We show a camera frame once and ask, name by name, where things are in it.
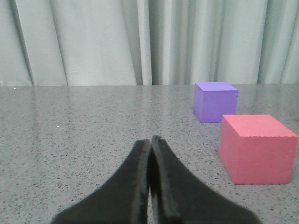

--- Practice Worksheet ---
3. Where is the purple foam cube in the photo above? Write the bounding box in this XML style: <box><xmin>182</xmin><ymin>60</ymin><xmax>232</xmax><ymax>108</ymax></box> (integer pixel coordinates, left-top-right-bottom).
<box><xmin>193</xmin><ymin>82</ymin><xmax>239</xmax><ymax>123</ymax></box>

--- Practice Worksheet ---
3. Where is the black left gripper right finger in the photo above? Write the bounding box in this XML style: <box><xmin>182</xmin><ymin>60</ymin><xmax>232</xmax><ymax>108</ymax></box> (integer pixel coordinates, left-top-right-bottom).
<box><xmin>149</xmin><ymin>136</ymin><xmax>259</xmax><ymax>224</ymax></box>

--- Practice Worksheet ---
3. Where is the grey-green curtain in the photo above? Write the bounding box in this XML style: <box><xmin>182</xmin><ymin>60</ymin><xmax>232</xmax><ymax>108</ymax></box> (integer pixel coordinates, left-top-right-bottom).
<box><xmin>0</xmin><ymin>0</ymin><xmax>299</xmax><ymax>86</ymax></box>

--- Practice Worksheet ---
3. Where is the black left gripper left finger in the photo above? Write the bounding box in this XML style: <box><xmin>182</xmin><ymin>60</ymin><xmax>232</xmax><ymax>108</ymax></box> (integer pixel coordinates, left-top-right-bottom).
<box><xmin>52</xmin><ymin>140</ymin><xmax>150</xmax><ymax>224</ymax></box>

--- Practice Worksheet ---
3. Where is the red foam cube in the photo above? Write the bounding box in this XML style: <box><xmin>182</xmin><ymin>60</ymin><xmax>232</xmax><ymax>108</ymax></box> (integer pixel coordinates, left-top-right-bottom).
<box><xmin>219</xmin><ymin>115</ymin><xmax>299</xmax><ymax>184</ymax></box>

